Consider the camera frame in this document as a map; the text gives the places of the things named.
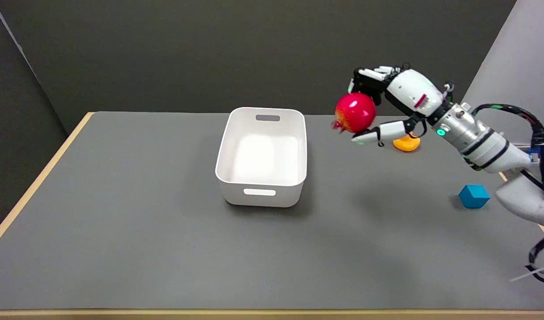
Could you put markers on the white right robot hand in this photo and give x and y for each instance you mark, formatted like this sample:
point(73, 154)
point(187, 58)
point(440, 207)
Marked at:
point(411, 91)

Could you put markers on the red pomegranate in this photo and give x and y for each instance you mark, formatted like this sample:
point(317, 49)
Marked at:
point(355, 113)

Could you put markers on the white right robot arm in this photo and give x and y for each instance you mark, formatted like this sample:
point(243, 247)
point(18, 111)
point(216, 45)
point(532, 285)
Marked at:
point(489, 146)

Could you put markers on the white plastic box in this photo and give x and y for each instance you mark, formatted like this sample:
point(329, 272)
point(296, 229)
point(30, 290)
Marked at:
point(262, 156)

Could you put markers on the orange fruit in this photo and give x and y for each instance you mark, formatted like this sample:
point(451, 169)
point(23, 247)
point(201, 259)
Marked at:
point(406, 143)

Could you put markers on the blue cube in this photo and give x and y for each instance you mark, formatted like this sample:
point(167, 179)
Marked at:
point(474, 196)

